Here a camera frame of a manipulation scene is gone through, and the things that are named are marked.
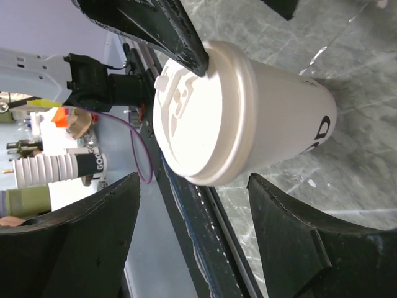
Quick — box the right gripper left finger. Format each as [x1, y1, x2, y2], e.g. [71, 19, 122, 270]
[1, 173, 140, 297]

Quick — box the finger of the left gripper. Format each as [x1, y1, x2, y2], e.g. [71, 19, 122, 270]
[262, 0, 299, 21]
[72, 0, 209, 77]

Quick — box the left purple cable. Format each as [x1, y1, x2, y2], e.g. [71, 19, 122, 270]
[77, 107, 154, 184]

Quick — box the white plastic lid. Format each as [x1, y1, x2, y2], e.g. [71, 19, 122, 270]
[153, 41, 257, 186]

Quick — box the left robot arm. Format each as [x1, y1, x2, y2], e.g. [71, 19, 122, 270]
[1, 1, 300, 112]

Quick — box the white paper cup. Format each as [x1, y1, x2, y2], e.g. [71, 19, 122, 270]
[244, 61, 337, 171]

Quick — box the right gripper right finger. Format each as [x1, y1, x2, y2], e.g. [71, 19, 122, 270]
[247, 173, 396, 297]

